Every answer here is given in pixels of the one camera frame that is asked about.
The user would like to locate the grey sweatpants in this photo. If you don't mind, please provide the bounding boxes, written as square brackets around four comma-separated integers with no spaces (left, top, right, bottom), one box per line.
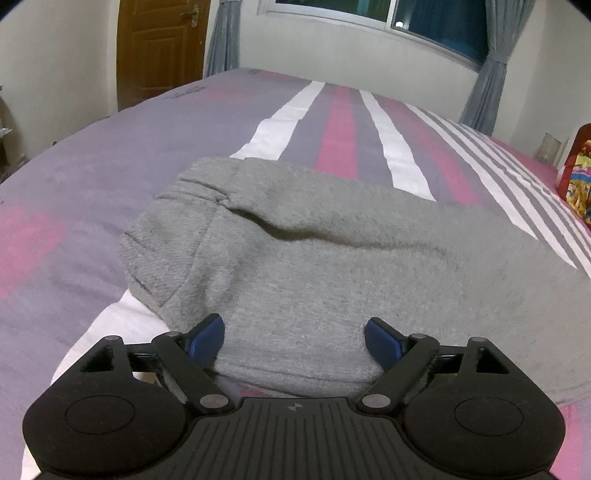
[121,159,590,402]

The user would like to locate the striped purple pink bedsheet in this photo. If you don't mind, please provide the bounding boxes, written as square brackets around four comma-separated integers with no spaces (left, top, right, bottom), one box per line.
[1,69,590,479]

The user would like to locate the colourful folded blanket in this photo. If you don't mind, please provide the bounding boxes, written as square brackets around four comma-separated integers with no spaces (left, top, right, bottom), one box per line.
[557,140,591,226]

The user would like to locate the red wooden headboard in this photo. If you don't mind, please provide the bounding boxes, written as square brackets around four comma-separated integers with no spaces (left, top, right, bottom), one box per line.
[556,123,591,199]

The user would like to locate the grey left curtain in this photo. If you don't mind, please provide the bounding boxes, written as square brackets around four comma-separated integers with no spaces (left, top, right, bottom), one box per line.
[205,0,242,77]

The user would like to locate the grey curtain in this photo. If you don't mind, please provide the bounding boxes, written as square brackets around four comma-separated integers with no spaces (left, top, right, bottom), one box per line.
[461,0,535,136]
[205,0,242,77]

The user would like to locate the brown wooden door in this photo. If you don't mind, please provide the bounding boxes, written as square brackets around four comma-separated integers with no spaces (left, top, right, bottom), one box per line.
[116,0,211,110]

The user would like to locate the grey right curtain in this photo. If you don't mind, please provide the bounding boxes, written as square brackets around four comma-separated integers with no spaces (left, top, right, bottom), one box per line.
[461,0,535,136]

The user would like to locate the window with white frame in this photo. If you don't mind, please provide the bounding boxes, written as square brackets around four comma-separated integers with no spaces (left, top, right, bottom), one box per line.
[259,0,489,66]

